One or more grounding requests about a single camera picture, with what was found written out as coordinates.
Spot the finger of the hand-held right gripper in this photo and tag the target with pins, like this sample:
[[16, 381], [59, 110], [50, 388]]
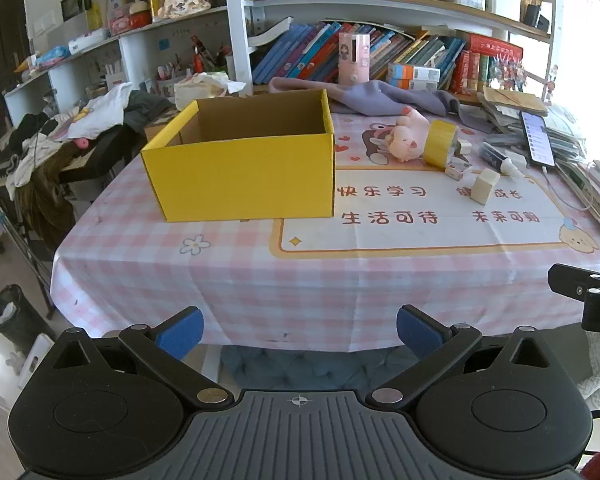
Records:
[[567, 282]]

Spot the yellow tape roll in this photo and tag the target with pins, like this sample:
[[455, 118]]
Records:
[[440, 142]]

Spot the red hardcover books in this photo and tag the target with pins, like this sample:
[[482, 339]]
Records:
[[490, 52]]

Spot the row of leaning colourful books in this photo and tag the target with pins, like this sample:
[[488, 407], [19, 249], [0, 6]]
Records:
[[305, 52]]

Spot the yellow cardboard box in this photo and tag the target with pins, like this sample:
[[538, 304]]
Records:
[[240, 175]]

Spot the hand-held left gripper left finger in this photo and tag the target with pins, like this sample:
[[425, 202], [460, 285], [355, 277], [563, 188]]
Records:
[[180, 332]]

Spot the stack of papers and booklets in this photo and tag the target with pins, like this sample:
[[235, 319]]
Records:
[[570, 140]]

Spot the low white shelf unit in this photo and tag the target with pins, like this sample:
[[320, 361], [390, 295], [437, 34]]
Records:
[[130, 55]]

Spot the white rectangular block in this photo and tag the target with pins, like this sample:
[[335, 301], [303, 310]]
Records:
[[485, 187]]

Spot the cream tissue bag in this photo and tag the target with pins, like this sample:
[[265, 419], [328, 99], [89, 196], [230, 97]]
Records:
[[205, 87]]

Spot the black trash bin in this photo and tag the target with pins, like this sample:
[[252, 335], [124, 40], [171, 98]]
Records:
[[12, 315]]

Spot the small white packet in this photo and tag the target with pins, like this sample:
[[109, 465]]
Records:
[[457, 169]]

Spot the brown paper notebook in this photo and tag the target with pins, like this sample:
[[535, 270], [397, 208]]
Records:
[[515, 99]]

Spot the white storage container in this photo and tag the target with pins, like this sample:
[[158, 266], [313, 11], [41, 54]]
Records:
[[502, 2]]

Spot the smartphone with lit screen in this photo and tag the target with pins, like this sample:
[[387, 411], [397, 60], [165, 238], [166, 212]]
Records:
[[537, 137]]

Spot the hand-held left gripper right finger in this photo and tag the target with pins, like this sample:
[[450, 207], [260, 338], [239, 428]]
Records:
[[420, 331]]

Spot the acrylic figure stand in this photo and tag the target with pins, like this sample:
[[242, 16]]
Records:
[[507, 75]]

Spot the teal quilted chair cushion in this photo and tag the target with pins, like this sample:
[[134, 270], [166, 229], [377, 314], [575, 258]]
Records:
[[320, 367]]

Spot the pink cylinder cup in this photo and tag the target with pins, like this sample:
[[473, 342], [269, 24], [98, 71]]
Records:
[[354, 57]]

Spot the white bookshelf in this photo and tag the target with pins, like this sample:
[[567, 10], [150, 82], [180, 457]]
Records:
[[240, 35]]

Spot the small white cube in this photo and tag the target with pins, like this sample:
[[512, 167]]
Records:
[[464, 147]]

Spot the small black box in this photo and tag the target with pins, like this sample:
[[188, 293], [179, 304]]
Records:
[[536, 17]]

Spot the purple cloth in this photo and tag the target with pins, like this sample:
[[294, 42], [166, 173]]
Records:
[[380, 97]]

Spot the pile of clothes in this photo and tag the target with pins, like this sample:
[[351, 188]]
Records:
[[105, 115]]

